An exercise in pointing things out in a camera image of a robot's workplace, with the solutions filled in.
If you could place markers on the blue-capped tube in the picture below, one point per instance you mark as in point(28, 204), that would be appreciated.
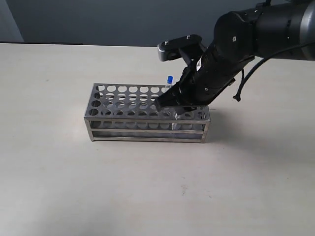
point(176, 116)
point(169, 82)

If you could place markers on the black silver Piper robot arm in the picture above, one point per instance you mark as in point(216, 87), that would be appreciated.
point(282, 31)

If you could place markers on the steel test tube rack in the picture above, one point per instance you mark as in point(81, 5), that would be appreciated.
point(124, 112)

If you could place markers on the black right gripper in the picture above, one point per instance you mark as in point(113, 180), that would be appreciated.
point(201, 82)

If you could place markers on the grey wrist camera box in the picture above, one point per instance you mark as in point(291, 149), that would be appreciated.
point(187, 47)

